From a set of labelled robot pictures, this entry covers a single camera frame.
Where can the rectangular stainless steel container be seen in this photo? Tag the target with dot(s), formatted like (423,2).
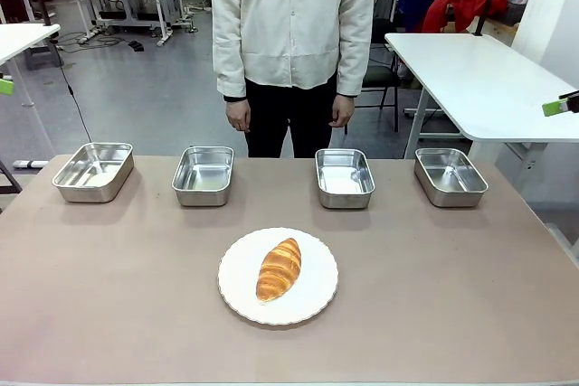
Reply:
(203,176)
(344,178)
(450,176)
(92,171)

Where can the golden brown croissant bread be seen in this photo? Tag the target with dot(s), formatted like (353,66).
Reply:
(278,270)

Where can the person's right hand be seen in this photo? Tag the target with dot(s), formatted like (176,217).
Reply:
(238,115)

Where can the white side table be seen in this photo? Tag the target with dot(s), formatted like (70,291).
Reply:
(488,83)

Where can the person's left hand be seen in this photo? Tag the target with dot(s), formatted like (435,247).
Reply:
(342,111)

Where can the person in cream jacket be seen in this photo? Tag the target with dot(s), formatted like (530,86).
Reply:
(289,20)

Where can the black folding chair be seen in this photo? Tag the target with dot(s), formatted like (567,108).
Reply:
(382,76)

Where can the white scalloped round plate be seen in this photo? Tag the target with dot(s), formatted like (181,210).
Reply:
(316,286)

